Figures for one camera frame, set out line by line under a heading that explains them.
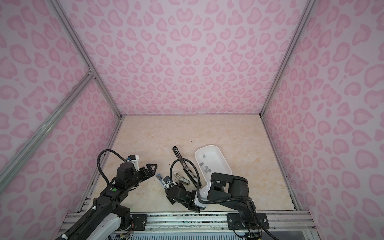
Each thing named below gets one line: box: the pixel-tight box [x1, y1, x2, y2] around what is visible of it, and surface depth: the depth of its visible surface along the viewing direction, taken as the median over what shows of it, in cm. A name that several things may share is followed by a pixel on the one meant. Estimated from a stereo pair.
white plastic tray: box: [194, 145, 232, 200], surface depth 95 cm
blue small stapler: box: [156, 173, 170, 190], surface depth 76 cm
